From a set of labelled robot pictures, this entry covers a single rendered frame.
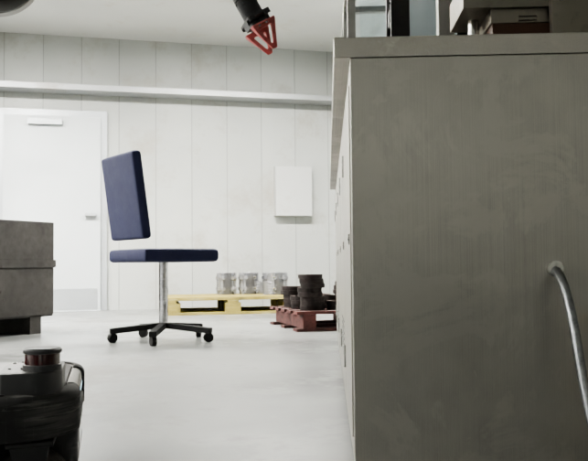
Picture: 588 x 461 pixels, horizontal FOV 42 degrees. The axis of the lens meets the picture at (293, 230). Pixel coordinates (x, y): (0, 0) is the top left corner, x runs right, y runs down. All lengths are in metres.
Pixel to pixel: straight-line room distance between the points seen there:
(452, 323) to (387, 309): 0.12
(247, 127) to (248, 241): 1.30
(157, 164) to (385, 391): 7.35
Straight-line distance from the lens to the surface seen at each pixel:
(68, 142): 8.62
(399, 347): 1.44
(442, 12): 1.87
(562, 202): 1.49
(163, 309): 4.88
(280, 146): 8.88
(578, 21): 1.61
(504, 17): 1.61
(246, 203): 8.72
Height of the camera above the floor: 0.47
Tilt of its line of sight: 3 degrees up
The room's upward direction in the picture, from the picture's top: 1 degrees counter-clockwise
